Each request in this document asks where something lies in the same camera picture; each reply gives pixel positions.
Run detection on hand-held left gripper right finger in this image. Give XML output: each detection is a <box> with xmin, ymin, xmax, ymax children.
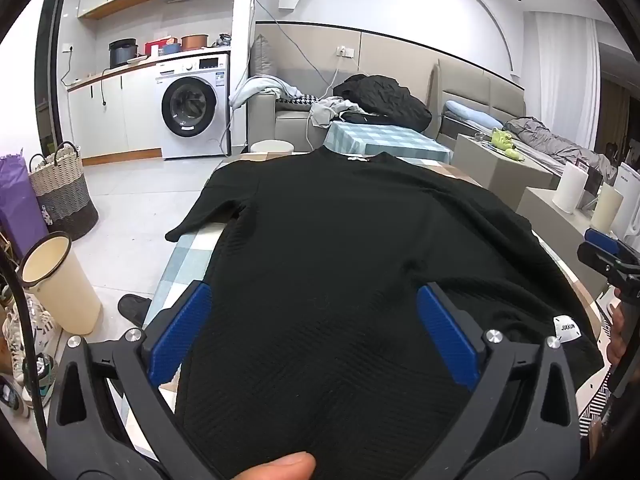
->
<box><xmin>416</xmin><ymin>282</ymin><xmax>585</xmax><ymax>480</ymax></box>

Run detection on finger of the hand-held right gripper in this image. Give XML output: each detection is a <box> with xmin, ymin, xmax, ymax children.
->
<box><xmin>577</xmin><ymin>242</ymin><xmax>627</xmax><ymax>275</ymax></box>
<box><xmin>584</xmin><ymin>228</ymin><xmax>633</xmax><ymax>257</ymax></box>

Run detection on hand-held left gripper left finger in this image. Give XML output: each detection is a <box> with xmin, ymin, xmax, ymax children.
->
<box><xmin>45</xmin><ymin>282</ymin><xmax>221</xmax><ymax>480</ymax></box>

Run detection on black knit sweater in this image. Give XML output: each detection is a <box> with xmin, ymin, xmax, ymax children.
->
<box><xmin>165</xmin><ymin>150</ymin><xmax>606</xmax><ymax>480</ymax></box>

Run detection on pale grey clothes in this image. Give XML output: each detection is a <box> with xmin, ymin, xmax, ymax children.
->
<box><xmin>307</xmin><ymin>97</ymin><xmax>368</xmax><ymax>129</ymax></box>

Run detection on person's right hand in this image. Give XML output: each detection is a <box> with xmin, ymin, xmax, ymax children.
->
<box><xmin>606</xmin><ymin>304</ymin><xmax>632</xmax><ymax>367</ymax></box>

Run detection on person's left hand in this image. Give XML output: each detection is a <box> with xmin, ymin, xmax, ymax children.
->
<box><xmin>227</xmin><ymin>451</ymin><xmax>317</xmax><ymax>480</ymax></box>

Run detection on cream cylinder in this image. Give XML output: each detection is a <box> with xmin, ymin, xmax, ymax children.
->
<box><xmin>591</xmin><ymin>182</ymin><xmax>625</xmax><ymax>234</ymax></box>

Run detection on long grey cabinet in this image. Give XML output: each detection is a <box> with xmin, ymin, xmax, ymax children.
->
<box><xmin>515</xmin><ymin>185</ymin><xmax>608</xmax><ymax>303</ymax></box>

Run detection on black slipper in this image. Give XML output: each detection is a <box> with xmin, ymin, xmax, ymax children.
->
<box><xmin>117</xmin><ymin>294</ymin><xmax>154</xmax><ymax>329</ymax></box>

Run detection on white air purifier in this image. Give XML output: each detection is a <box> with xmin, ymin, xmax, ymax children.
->
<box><xmin>612</xmin><ymin>160</ymin><xmax>640</xmax><ymax>253</ymax></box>

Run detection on black box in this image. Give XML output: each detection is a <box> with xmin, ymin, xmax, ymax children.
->
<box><xmin>575</xmin><ymin>157</ymin><xmax>604</xmax><ymax>209</ymax></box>

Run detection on white paper towel roll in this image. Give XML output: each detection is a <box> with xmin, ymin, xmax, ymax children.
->
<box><xmin>552</xmin><ymin>162</ymin><xmax>591</xmax><ymax>214</ymax></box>

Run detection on brown blue checked tablecloth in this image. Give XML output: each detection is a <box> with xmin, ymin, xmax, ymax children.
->
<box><xmin>145</xmin><ymin>150</ymin><xmax>608</xmax><ymax>461</ymax></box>

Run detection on grey quilt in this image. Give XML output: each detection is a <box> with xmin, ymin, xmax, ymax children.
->
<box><xmin>505</xmin><ymin>116</ymin><xmax>617</xmax><ymax>182</ymax></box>

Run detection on small grey cabinet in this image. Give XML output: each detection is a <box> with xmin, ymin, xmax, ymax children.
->
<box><xmin>452</xmin><ymin>132</ymin><xmax>562</xmax><ymax>207</ymax></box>

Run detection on cream waste bin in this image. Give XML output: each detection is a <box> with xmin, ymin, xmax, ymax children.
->
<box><xmin>19</xmin><ymin>231</ymin><xmax>103</xmax><ymax>336</ymax></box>

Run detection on zigzag patterned cloth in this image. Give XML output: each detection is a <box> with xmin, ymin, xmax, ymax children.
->
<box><xmin>579</xmin><ymin>372</ymin><xmax>623</xmax><ymax>461</ymax></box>

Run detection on green plush toy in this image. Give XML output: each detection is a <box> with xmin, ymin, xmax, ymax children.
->
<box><xmin>489</xmin><ymin>127</ymin><xmax>526</xmax><ymax>162</ymax></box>

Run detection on grey green sneaker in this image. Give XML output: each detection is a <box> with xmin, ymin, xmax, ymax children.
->
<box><xmin>0</xmin><ymin>354</ymin><xmax>59</xmax><ymax>419</ymax></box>

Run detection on white curtain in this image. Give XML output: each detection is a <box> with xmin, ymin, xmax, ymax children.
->
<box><xmin>530</xmin><ymin>10</ymin><xmax>601</xmax><ymax>153</ymax></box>

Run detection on woven laundry basket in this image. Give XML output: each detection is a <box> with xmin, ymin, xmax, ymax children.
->
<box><xmin>28</xmin><ymin>141</ymin><xmax>99</xmax><ymax>242</ymax></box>

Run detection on light blue pillow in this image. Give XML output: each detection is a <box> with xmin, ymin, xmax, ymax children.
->
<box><xmin>445</xmin><ymin>100</ymin><xmax>505</xmax><ymax>129</ymax></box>

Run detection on beige upholstered bed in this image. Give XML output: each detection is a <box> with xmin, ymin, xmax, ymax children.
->
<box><xmin>432</xmin><ymin>59</ymin><xmax>618</xmax><ymax>183</ymax></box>

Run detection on purple bag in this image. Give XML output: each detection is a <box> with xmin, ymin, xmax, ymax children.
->
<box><xmin>0</xmin><ymin>149</ymin><xmax>49</xmax><ymax>261</ymax></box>

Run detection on white round stool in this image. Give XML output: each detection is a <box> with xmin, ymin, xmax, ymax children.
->
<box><xmin>250</xmin><ymin>140</ymin><xmax>295</xmax><ymax>155</ymax></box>

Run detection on white washing machine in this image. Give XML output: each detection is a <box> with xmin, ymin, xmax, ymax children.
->
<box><xmin>160</xmin><ymin>52</ymin><xmax>232</xmax><ymax>161</ymax></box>

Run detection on white kitchen base cabinet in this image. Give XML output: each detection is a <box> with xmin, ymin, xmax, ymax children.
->
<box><xmin>66</xmin><ymin>62</ymin><xmax>163</xmax><ymax>166</ymax></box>

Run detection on beige sofa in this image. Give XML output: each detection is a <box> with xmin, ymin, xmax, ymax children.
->
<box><xmin>247</xmin><ymin>35</ymin><xmax>436</xmax><ymax>154</ymax></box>

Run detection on black padded jacket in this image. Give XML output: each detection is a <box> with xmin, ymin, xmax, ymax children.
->
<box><xmin>332</xmin><ymin>74</ymin><xmax>433</xmax><ymax>131</ymax></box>

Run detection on light blue blanket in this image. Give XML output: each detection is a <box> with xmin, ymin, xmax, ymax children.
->
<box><xmin>229</xmin><ymin>75</ymin><xmax>304</xmax><ymax>109</ymax></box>

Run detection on houndstooth pillow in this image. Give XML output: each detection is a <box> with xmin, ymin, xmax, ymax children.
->
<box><xmin>276</xmin><ymin>94</ymin><xmax>321</xmax><ymax>111</ymax></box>

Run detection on black cooking pot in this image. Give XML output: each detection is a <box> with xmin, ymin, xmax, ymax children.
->
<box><xmin>108</xmin><ymin>38</ymin><xmax>139</xmax><ymax>69</ymax></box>

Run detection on grey cushion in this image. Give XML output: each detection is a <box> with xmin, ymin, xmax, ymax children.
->
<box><xmin>250</xmin><ymin>34</ymin><xmax>275</xmax><ymax>79</ymax></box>

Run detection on black cable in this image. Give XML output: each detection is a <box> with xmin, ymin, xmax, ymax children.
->
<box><xmin>0</xmin><ymin>249</ymin><xmax>51</xmax><ymax>461</ymax></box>

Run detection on white cable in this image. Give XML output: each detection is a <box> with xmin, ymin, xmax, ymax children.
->
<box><xmin>300</xmin><ymin>55</ymin><xmax>347</xmax><ymax>153</ymax></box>

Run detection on blue cable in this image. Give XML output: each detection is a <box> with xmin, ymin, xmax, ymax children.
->
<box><xmin>190</xmin><ymin>0</ymin><xmax>333</xmax><ymax>98</ymax></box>

